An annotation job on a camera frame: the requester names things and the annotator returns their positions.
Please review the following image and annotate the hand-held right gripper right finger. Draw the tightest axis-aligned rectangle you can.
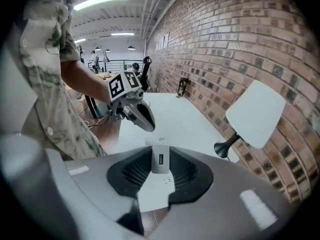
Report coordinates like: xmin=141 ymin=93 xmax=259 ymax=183
xmin=149 ymin=145 xmax=304 ymax=240

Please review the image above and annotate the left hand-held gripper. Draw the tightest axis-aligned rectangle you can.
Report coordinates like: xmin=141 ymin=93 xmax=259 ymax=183
xmin=107 ymin=70 xmax=157 ymax=133

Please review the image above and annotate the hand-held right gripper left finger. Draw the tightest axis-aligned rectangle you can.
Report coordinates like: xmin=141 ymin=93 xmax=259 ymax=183
xmin=45 ymin=145 xmax=154 ymax=240

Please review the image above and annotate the grey USB wall charger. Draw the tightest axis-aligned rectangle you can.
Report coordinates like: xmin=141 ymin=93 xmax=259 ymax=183
xmin=151 ymin=144 xmax=172 ymax=175

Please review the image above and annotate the person's left forearm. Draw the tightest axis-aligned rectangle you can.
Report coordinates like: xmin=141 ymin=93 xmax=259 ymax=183
xmin=59 ymin=57 xmax=113 ymax=104

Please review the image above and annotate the black upright stand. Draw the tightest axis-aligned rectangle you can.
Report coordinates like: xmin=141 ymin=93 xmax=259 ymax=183
xmin=139 ymin=55 xmax=153 ymax=93

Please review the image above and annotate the round wooden table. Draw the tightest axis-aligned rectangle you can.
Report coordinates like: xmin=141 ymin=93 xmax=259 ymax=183
xmin=63 ymin=70 xmax=120 ymax=120

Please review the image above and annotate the black metal railing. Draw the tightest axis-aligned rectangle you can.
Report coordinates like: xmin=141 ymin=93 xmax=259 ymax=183
xmin=86 ymin=59 xmax=146 ymax=73

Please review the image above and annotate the black lamp with white shade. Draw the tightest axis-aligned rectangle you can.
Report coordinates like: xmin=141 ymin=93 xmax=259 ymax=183
xmin=213 ymin=79 xmax=287 ymax=160

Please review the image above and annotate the person's camouflage shirt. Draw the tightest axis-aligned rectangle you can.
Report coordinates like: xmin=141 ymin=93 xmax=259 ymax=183
xmin=13 ymin=0 xmax=109 ymax=161

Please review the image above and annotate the black picture frame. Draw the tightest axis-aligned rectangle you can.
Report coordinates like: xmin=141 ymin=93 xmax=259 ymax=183
xmin=175 ymin=76 xmax=190 ymax=99

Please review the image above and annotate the white wall sign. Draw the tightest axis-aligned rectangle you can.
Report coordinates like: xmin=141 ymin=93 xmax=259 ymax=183
xmin=154 ymin=32 xmax=171 ymax=52

